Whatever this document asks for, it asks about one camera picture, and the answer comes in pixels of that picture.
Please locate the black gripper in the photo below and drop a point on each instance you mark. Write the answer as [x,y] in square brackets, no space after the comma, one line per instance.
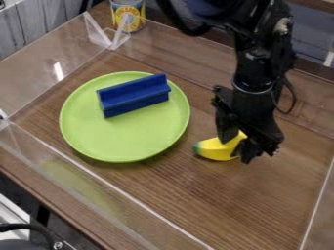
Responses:
[248,112]

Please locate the yellow toy banana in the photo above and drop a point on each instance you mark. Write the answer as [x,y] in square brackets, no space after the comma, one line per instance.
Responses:
[216,150]

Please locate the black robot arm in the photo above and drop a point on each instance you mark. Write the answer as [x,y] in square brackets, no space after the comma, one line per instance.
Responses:
[261,24]

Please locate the green round plate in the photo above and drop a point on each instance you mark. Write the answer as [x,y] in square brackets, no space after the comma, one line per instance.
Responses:
[129,137]

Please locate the blue plastic block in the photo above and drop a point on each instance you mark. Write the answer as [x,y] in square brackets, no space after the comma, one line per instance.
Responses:
[134,95]

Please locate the yellow printed can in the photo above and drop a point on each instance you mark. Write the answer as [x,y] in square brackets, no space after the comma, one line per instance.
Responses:
[129,12]

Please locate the clear acrylic tray wall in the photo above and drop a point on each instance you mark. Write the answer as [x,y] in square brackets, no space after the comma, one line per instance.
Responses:
[116,220]

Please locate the clear acrylic corner bracket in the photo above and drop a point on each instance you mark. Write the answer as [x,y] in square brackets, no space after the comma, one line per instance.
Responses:
[110,38]

